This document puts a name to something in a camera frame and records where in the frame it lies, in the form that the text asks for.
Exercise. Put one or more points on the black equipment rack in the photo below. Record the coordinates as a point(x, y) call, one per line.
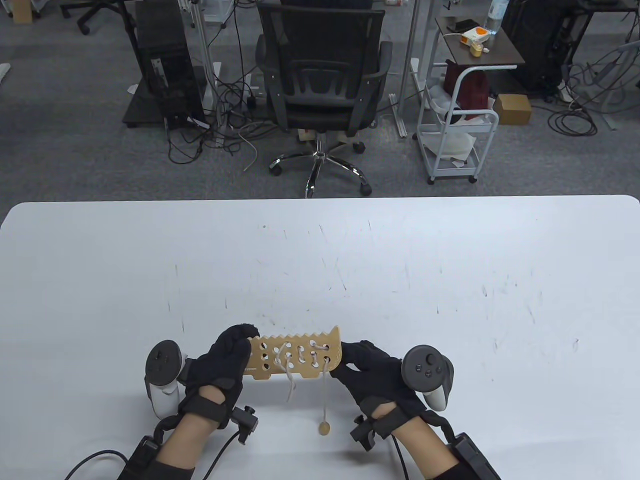
point(540, 45)

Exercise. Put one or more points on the brown side table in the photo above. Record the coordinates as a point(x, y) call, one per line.
point(485, 50)

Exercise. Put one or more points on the black phone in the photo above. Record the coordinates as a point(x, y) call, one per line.
point(465, 24)

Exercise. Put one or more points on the round wooden bead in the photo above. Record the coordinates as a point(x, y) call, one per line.
point(325, 428)

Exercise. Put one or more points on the black computer tower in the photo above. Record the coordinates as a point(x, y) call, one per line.
point(165, 60)

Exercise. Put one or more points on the person's left forearm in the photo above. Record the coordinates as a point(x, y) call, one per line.
point(187, 440)

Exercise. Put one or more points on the dark red bag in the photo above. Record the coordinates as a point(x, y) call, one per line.
point(472, 90)

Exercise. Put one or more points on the person's left hand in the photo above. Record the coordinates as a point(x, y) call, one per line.
point(215, 370)

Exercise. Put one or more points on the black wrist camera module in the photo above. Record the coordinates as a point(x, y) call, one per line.
point(365, 434)
point(246, 425)

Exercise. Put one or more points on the small cardboard box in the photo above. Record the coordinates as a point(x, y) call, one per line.
point(21, 10)

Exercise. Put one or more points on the person's right forearm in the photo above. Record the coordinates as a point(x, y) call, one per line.
point(430, 450)

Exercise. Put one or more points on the person's right hand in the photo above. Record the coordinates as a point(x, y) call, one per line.
point(375, 380)

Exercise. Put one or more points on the black mesh office chair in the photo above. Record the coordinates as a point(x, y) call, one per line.
point(320, 100)

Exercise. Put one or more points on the aluminium frame post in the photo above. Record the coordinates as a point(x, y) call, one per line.
point(207, 75)
point(407, 50)

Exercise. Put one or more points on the black and white tracking controller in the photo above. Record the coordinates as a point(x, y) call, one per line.
point(162, 362)
point(425, 370)

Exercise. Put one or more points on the brown cardboard box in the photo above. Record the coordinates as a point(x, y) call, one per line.
point(512, 109)

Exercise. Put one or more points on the white rolling cart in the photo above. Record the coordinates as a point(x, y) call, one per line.
point(450, 175)

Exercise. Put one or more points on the clear water bottle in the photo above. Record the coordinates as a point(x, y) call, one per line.
point(497, 15)

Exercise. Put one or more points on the black chair base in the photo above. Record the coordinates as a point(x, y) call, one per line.
point(95, 10)

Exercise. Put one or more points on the white crumpled paper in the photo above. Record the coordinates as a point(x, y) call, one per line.
point(450, 142)

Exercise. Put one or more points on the wooden crocodile lacing toy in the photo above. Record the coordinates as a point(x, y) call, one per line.
point(265, 372)

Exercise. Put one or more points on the orange and white device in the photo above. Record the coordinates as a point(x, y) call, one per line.
point(475, 35)

